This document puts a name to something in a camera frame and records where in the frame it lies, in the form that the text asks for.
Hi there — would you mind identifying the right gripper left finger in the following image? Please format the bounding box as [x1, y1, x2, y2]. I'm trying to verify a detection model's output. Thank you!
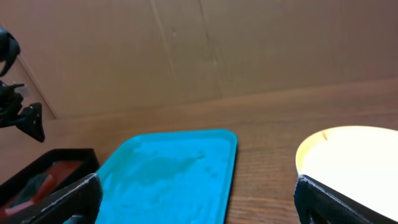
[1, 173, 103, 224]

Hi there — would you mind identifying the green plate with ketchup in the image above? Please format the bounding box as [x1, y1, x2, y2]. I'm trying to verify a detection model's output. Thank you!
[295, 126, 397, 221]

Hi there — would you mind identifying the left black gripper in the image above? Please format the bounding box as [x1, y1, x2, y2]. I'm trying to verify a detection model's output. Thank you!
[1, 82, 45, 142]

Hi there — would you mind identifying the teal plastic serving tray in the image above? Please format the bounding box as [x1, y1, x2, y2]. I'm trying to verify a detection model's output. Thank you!
[96, 129, 238, 224]

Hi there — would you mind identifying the dark green scrub sponge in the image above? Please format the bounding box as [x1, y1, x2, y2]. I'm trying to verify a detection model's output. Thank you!
[6, 173, 56, 213]

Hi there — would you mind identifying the black tray with red water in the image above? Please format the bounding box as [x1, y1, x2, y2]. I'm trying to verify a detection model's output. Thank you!
[1, 149, 100, 221]

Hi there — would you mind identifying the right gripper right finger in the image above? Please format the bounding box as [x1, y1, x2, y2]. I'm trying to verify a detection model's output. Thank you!
[294, 174, 397, 224]

